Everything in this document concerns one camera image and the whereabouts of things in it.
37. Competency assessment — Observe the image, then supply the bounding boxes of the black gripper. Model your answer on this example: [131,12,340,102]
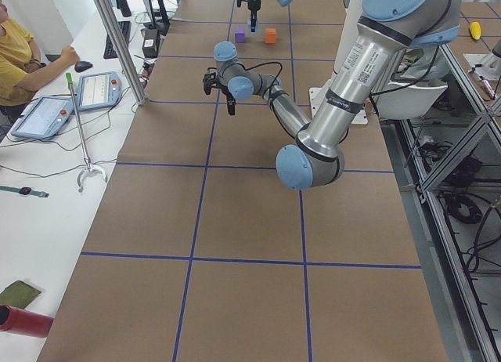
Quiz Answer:
[247,0,261,30]
[220,85,236,116]

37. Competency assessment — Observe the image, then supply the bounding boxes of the light blue foam block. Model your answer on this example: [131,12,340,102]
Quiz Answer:
[247,20,259,34]

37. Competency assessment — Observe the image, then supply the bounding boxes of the orange foam block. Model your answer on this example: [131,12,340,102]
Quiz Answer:
[265,27,277,45]

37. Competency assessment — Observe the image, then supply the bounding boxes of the purple foam block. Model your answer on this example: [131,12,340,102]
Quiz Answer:
[234,27,247,43]

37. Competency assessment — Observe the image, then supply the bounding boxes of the black power adapter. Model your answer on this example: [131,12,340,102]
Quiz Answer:
[142,29,160,59]

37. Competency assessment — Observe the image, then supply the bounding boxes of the far blue teach pendant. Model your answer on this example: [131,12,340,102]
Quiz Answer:
[77,71,121,111]

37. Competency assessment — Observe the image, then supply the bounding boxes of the blue teach pendant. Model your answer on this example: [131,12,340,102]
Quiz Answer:
[11,96,74,139]
[77,71,121,111]

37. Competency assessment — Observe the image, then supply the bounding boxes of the black keyboard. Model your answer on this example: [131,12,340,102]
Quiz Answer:
[103,20,132,60]

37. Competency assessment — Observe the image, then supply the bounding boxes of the black computer mouse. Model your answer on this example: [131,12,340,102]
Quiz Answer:
[74,60,93,73]

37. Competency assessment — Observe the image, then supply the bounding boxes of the metal reacher grabber tool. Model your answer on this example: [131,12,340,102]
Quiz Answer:
[65,72,108,193]

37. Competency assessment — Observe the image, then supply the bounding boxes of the near blue teach pendant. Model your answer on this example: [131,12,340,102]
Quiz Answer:
[11,96,74,139]

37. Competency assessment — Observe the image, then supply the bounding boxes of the person in yellow shirt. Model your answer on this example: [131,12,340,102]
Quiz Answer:
[1,4,80,123]

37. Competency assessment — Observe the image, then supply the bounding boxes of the green band smartwatch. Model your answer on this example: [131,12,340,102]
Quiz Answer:
[0,186,49,198]

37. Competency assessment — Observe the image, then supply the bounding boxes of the red cylinder bottle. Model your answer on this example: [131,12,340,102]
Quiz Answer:
[1,305,54,338]

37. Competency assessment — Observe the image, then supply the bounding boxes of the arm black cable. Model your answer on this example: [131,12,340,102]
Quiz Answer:
[242,61,284,104]

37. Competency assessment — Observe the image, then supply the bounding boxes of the white pedestal column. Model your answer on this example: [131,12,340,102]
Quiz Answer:
[309,0,367,117]

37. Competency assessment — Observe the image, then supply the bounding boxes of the aluminium frame post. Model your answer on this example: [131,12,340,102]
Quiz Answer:
[93,0,147,106]

